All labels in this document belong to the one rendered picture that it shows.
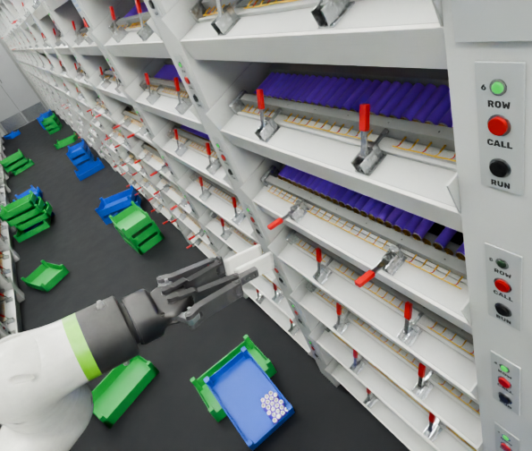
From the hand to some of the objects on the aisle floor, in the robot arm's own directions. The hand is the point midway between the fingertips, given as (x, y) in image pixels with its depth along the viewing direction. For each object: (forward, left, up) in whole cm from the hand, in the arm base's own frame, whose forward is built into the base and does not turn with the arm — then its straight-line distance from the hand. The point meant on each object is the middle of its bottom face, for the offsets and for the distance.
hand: (249, 263), depth 66 cm
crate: (-59, +95, -107) cm, 154 cm away
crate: (-10, +47, -97) cm, 108 cm away
